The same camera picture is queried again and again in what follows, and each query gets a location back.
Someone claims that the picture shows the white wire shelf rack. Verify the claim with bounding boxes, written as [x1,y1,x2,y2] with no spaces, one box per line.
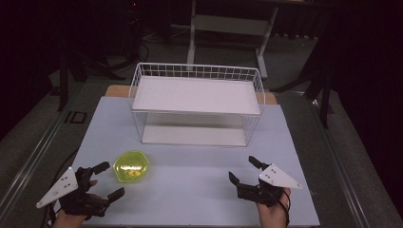
[128,62,266,148]

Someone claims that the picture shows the person's right hand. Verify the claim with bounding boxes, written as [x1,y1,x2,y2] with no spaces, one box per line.
[256,187,292,228]

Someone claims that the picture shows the white metal stand frame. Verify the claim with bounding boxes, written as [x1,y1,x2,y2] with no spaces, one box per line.
[185,0,280,81]

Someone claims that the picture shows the metal floor rail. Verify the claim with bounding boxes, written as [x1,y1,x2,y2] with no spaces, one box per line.
[308,94,373,228]
[0,91,87,220]

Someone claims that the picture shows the black floor cable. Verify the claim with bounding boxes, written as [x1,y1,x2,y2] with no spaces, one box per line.
[135,40,150,65]

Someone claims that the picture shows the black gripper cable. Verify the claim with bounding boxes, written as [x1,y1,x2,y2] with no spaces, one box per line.
[273,189,291,228]
[47,202,58,228]

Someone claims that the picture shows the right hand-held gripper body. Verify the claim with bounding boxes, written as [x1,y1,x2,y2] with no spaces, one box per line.
[237,163,303,208]

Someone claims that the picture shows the tan wooden board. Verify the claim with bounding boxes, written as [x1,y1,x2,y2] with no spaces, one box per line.
[105,84,278,105]

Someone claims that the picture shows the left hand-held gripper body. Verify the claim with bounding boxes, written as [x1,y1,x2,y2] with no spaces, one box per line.
[35,166,110,219]

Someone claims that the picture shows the green translucent bowl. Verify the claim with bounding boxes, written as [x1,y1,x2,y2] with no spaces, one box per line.
[112,150,150,184]

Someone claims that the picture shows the person's left hand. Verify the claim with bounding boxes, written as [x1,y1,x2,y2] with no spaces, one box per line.
[51,180,105,228]

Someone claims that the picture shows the black stand legs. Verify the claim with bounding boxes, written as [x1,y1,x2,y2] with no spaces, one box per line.
[270,56,337,129]
[56,47,126,112]

